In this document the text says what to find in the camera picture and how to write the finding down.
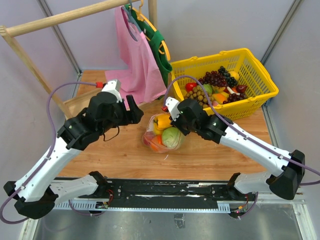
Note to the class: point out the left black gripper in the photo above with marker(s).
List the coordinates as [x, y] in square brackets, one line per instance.
[132, 116]

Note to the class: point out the grey hanger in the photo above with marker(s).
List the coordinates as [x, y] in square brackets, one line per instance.
[131, 24]

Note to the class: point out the green shirt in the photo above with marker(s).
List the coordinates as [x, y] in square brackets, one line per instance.
[154, 40]

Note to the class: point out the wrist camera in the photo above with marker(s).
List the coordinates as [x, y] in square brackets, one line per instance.
[110, 86]
[172, 106]

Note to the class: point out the yellow hanger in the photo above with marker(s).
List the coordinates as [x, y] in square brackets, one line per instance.
[163, 48]

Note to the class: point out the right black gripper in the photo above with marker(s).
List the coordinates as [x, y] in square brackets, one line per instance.
[176, 124]

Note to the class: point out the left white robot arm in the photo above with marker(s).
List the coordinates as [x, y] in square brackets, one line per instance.
[35, 193]

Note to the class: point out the pink shirt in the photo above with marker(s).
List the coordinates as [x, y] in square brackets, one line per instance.
[142, 78]

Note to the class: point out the yellow bell pepper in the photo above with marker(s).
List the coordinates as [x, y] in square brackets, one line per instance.
[161, 122]

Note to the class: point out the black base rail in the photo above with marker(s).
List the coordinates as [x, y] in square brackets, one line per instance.
[170, 195]

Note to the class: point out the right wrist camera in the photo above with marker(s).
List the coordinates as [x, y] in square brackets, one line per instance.
[172, 106]

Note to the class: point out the green guava fruit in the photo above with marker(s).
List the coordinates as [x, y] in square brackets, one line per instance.
[208, 89]

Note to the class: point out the orange fruit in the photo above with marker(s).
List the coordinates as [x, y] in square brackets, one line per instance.
[156, 144]

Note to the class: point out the dark purple grape bunch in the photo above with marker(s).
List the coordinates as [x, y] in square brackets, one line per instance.
[219, 78]

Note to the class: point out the green cabbage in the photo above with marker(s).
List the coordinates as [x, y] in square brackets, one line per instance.
[171, 137]

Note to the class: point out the clear zip top bag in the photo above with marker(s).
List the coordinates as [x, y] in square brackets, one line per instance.
[150, 130]

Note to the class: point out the red apple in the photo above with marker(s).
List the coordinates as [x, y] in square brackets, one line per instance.
[147, 137]

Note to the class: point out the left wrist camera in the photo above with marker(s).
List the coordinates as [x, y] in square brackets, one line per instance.
[110, 86]

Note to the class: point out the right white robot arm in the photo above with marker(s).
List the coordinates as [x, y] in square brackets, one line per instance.
[284, 171]

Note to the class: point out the brown longan bunch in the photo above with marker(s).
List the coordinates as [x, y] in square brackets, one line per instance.
[200, 96]

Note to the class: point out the yellow peach fruit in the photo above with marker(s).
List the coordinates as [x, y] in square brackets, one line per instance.
[235, 75]

